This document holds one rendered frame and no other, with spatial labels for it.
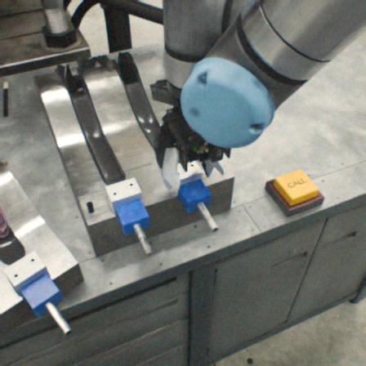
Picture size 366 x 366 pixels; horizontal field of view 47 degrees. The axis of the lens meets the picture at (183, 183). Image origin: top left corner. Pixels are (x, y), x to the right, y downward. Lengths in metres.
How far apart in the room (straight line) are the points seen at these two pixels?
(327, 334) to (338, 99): 0.84
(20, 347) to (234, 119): 0.69
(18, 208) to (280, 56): 0.55
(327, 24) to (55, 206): 0.64
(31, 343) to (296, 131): 0.70
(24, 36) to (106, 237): 0.86
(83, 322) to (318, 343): 0.92
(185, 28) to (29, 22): 1.05
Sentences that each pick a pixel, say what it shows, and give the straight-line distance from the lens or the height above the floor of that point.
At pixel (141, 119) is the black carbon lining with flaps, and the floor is 0.88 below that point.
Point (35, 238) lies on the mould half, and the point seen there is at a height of 0.86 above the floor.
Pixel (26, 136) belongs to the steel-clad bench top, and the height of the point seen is 0.80.
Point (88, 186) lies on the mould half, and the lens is 0.73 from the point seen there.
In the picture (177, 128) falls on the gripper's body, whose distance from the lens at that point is 0.58.
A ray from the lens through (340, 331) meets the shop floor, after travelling 1.64.
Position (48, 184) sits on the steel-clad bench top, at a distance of 0.88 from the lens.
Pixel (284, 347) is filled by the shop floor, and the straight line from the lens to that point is 1.56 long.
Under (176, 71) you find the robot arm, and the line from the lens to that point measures 0.52.
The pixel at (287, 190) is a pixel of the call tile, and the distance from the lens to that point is 0.80.
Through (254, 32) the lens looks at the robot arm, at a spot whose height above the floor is 1.27.
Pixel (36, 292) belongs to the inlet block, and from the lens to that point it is 0.66.
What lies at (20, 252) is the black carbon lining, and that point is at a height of 0.85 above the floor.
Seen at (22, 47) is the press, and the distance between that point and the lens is 1.37.
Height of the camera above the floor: 1.42
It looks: 47 degrees down
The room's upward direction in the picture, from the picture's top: straight up
